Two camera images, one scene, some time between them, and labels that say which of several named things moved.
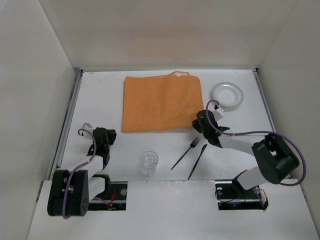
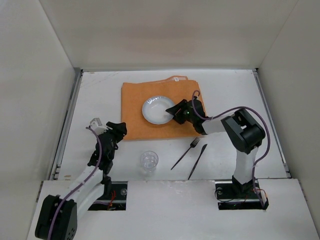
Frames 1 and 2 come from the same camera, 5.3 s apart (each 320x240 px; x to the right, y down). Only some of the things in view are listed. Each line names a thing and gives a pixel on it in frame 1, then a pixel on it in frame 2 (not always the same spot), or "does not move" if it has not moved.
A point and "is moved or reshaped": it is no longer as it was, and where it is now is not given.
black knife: [197, 161] does not move
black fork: [192, 145] does not move
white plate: [227, 94] → [154, 110]
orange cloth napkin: [161, 102] is moved or reshaped
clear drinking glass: [149, 160] does not move
